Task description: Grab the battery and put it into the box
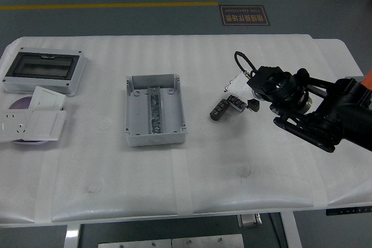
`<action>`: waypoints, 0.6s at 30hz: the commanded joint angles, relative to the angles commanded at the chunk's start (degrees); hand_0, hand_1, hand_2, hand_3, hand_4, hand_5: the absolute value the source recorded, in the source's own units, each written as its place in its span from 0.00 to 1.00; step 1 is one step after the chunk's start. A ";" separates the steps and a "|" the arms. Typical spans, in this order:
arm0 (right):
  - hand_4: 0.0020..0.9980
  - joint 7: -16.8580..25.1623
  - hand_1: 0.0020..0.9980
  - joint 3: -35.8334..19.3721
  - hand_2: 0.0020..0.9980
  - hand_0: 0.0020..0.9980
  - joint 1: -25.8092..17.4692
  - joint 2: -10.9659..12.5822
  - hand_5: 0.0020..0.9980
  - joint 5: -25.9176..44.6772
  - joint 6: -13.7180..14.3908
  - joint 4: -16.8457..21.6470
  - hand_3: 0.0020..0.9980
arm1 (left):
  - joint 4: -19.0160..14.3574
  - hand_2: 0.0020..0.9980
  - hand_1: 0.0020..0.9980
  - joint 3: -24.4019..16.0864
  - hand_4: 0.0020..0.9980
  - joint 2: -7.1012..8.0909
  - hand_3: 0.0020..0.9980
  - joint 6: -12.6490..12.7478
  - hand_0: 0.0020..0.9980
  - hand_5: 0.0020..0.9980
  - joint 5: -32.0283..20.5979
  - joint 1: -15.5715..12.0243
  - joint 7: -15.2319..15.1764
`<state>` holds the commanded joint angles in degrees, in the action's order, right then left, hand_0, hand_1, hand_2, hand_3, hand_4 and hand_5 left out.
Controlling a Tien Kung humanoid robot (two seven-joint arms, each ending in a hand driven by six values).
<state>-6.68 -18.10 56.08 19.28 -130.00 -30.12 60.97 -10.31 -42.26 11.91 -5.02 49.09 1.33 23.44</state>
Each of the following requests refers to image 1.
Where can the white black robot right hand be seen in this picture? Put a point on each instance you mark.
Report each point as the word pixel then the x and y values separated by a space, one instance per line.
pixel 239 85

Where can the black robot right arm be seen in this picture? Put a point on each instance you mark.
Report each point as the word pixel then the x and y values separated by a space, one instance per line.
pixel 334 108

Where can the open grey junction box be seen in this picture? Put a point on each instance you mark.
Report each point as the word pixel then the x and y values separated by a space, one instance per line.
pixel 136 114

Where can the black floor sign orange text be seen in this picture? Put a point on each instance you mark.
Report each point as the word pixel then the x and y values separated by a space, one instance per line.
pixel 244 15

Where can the white foam mat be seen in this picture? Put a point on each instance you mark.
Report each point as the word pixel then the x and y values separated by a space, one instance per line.
pixel 174 178

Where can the white tape strip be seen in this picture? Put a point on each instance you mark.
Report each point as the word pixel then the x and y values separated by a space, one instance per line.
pixel 182 184
pixel 319 197
pixel 45 190

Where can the white table leg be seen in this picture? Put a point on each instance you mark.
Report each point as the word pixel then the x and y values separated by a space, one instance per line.
pixel 290 230
pixel 72 236

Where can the grey metal plate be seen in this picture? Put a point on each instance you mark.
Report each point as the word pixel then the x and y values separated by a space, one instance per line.
pixel 207 241
pixel 135 244

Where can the black table control panel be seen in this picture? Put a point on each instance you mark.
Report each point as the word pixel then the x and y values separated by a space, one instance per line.
pixel 348 211

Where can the purple round plate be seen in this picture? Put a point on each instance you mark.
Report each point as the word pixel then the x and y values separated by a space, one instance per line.
pixel 20 104

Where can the metal mounting rail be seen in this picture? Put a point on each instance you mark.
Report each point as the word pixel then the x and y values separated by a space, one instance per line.
pixel 154 108

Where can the grey metal bracket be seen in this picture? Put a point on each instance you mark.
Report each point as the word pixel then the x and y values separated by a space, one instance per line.
pixel 249 220

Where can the white wall switch plate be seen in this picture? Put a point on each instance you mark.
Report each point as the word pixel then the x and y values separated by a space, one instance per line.
pixel 46 98
pixel 43 124

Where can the grey enclosure with dark window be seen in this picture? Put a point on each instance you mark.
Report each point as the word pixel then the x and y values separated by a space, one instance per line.
pixel 43 68

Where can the white wall socket plate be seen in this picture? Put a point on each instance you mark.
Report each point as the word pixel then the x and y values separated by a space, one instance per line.
pixel 11 126

